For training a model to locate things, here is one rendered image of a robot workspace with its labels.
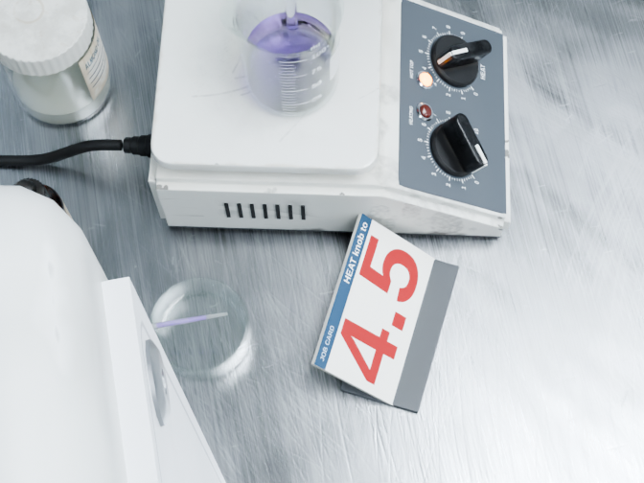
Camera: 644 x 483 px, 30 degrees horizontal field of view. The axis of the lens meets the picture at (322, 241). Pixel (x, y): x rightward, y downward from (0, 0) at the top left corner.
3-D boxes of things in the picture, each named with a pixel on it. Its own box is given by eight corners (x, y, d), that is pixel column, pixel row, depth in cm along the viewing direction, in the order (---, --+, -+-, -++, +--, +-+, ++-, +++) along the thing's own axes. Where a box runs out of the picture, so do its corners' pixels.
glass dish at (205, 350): (256, 375, 67) (254, 365, 65) (158, 388, 67) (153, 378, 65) (245, 284, 69) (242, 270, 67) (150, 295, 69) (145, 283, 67)
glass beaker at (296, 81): (332, 30, 66) (332, -58, 58) (352, 116, 64) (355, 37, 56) (223, 49, 65) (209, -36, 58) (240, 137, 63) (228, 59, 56)
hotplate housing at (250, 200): (501, 49, 75) (519, -24, 67) (505, 245, 70) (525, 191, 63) (146, 38, 75) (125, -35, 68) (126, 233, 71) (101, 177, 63)
